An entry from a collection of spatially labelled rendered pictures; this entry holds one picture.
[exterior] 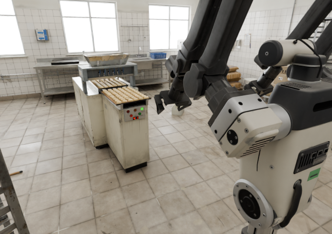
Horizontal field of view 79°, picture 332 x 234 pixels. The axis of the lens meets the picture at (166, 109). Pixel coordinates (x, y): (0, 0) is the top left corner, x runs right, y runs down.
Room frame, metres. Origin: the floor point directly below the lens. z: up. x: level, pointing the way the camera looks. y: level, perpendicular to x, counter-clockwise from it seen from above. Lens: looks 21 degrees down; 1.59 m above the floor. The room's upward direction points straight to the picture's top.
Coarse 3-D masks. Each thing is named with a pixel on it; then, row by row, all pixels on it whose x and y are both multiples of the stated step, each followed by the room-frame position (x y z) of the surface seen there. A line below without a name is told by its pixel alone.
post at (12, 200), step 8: (0, 152) 0.58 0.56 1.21; (0, 160) 0.58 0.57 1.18; (0, 168) 0.57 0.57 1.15; (0, 176) 0.57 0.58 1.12; (8, 176) 0.58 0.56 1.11; (0, 184) 0.57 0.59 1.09; (8, 184) 0.58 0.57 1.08; (8, 192) 0.57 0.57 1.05; (8, 200) 0.56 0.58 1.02; (16, 200) 0.58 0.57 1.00; (16, 208) 0.58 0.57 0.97; (16, 216) 0.57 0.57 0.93; (16, 224) 0.56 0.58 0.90; (24, 224) 0.58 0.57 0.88; (24, 232) 0.57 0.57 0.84
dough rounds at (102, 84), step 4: (92, 80) 2.93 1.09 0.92; (96, 80) 2.96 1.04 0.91; (108, 80) 2.93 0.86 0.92; (112, 80) 2.92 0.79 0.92; (116, 80) 2.94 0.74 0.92; (96, 84) 2.69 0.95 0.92; (100, 84) 2.76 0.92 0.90; (104, 84) 2.68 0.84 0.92; (108, 84) 2.68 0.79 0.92; (112, 84) 2.69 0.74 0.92; (116, 84) 2.76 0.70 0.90; (120, 84) 2.68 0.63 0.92; (124, 84) 2.70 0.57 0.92
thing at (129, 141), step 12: (108, 108) 2.29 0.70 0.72; (108, 120) 2.35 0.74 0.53; (120, 120) 1.95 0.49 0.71; (132, 120) 2.02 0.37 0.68; (144, 120) 2.09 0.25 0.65; (108, 132) 2.41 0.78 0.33; (120, 132) 1.96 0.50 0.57; (132, 132) 2.01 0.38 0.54; (144, 132) 2.09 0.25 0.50; (108, 144) 2.49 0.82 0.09; (120, 144) 1.99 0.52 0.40; (132, 144) 2.01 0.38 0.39; (144, 144) 2.08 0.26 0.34; (120, 156) 2.03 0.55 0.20; (132, 156) 2.00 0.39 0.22; (144, 156) 2.08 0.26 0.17; (132, 168) 2.03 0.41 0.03
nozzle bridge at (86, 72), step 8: (128, 64) 2.79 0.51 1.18; (136, 64) 2.80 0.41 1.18; (80, 72) 2.60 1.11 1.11; (88, 72) 2.55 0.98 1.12; (96, 72) 2.60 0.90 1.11; (104, 72) 2.65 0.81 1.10; (112, 72) 2.71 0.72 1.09; (120, 72) 2.76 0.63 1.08; (128, 72) 2.83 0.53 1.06; (136, 72) 2.80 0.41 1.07; (88, 80) 2.49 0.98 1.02
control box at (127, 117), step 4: (128, 108) 1.99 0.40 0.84; (132, 108) 1.99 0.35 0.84; (136, 108) 2.01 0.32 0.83; (140, 108) 2.03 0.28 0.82; (144, 108) 2.06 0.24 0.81; (124, 112) 1.94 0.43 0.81; (132, 112) 1.99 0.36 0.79; (136, 112) 2.01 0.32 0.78; (140, 112) 2.03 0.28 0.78; (144, 112) 2.06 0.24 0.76; (124, 116) 1.94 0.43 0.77; (128, 116) 1.96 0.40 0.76; (132, 116) 1.99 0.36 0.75; (136, 116) 2.01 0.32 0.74; (140, 116) 2.03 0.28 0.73; (144, 116) 2.06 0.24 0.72; (124, 120) 1.95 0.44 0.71; (128, 120) 1.96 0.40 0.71
